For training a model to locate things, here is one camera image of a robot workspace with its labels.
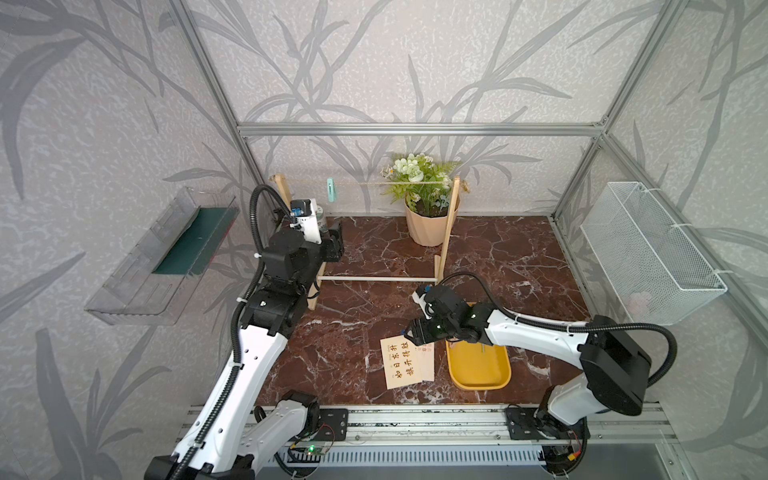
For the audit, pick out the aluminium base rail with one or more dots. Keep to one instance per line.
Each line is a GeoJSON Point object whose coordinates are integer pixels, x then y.
{"type": "Point", "coordinates": [475, 435]}

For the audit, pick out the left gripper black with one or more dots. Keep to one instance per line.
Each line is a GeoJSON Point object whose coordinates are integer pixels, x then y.
{"type": "Point", "coordinates": [333, 245]}

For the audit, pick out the yellow postcard black text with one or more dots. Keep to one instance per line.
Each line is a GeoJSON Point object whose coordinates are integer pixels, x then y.
{"type": "Point", "coordinates": [406, 364]}

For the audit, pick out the green white tin can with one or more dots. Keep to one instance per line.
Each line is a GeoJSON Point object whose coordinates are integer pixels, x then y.
{"type": "Point", "coordinates": [321, 219]}

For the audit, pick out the wooden string rack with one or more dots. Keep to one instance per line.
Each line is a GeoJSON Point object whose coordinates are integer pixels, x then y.
{"type": "Point", "coordinates": [379, 248]}

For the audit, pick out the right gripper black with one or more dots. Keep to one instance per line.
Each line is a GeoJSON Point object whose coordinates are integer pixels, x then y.
{"type": "Point", "coordinates": [416, 329]}

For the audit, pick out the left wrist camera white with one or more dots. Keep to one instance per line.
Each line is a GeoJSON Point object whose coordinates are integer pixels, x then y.
{"type": "Point", "coordinates": [303, 214]}

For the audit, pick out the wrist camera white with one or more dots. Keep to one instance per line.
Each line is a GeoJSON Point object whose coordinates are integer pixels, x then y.
{"type": "Point", "coordinates": [303, 214]}
{"type": "Point", "coordinates": [418, 297]}

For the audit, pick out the yellow plastic tray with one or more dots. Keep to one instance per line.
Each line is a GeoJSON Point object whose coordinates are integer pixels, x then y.
{"type": "Point", "coordinates": [478, 367]}

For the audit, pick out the clear wall shelf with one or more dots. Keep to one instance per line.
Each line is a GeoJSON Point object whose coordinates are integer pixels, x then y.
{"type": "Point", "coordinates": [156, 280]}

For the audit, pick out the white wire basket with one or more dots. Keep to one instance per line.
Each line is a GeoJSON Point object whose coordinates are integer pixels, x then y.
{"type": "Point", "coordinates": [653, 266]}

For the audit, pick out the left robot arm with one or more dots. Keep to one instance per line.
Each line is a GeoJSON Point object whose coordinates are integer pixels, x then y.
{"type": "Point", "coordinates": [216, 446]}

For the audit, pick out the green clothespin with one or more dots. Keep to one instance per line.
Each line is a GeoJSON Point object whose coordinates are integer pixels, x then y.
{"type": "Point", "coordinates": [331, 191]}

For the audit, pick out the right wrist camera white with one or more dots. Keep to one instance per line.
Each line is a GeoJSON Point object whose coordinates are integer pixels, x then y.
{"type": "Point", "coordinates": [418, 297]}

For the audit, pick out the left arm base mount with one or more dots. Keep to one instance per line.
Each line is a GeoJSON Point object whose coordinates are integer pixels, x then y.
{"type": "Point", "coordinates": [327, 425]}

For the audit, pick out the potted flower plant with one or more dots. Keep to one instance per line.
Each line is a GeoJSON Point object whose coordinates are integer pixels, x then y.
{"type": "Point", "coordinates": [424, 186]}

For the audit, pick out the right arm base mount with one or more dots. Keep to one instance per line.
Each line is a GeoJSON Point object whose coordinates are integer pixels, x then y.
{"type": "Point", "coordinates": [527, 423]}

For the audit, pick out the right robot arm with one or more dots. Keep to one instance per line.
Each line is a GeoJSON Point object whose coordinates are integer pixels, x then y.
{"type": "Point", "coordinates": [614, 370]}

